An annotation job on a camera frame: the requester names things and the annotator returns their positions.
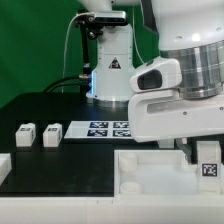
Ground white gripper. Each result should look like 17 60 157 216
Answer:
128 90 224 164

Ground white square tabletop part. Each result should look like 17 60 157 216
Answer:
115 150 224 196

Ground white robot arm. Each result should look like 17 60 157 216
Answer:
79 0 224 164

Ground white left fence block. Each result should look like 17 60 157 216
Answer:
0 154 12 185

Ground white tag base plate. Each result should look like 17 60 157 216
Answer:
64 121 131 139

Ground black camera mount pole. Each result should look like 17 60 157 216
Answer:
80 25 91 77

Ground black cables at base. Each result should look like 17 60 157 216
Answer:
41 75 93 94

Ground white cable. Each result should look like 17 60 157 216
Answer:
61 12 87 94

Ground white front fence rail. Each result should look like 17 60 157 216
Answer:
0 195 224 224

